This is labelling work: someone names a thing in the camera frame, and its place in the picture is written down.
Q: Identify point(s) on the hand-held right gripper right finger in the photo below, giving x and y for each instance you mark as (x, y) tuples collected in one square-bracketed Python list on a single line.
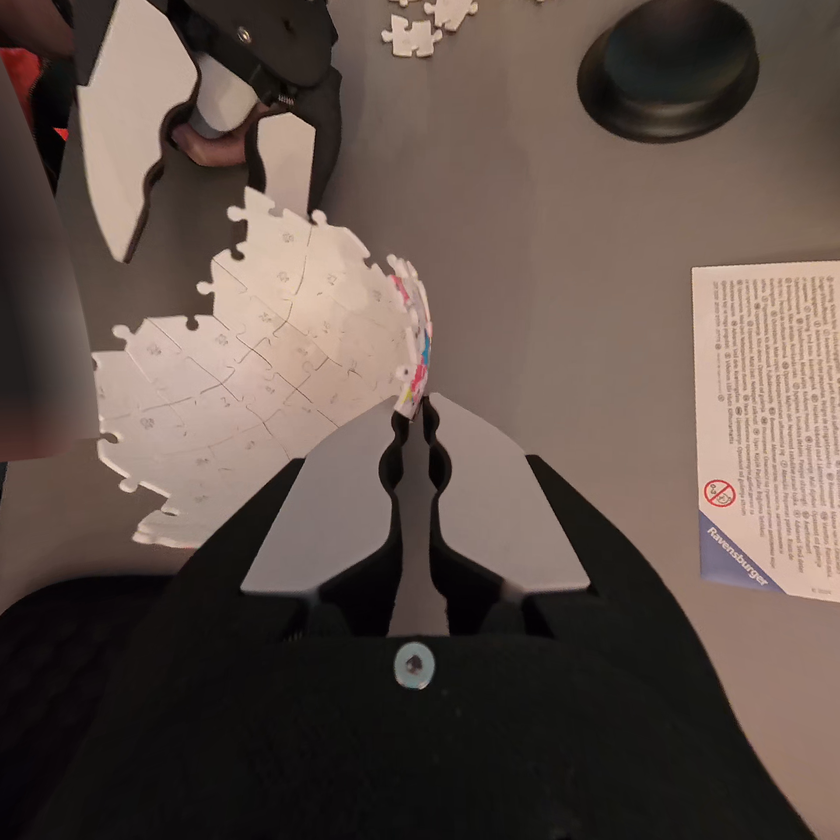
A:
[(499, 518)]

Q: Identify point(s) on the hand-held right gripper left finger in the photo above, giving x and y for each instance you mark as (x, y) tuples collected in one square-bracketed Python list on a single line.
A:
[(334, 512)]

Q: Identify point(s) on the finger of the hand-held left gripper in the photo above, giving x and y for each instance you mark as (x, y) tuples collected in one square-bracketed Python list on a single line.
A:
[(289, 164), (124, 131)]

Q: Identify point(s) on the puzzle pieces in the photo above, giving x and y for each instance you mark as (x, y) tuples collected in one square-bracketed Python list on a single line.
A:
[(410, 36)]

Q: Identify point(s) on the partly built puzzle ball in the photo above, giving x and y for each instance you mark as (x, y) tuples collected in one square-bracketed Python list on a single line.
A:
[(262, 354)]

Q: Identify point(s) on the black round ball stand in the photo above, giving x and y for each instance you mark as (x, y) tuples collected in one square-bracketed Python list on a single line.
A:
[(669, 111)]

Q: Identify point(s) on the white instruction leaflet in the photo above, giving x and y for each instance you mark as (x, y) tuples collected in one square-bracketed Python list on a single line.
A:
[(768, 394)]

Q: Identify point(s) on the person's dark clothing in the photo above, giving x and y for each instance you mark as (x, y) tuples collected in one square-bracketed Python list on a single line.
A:
[(65, 689)]

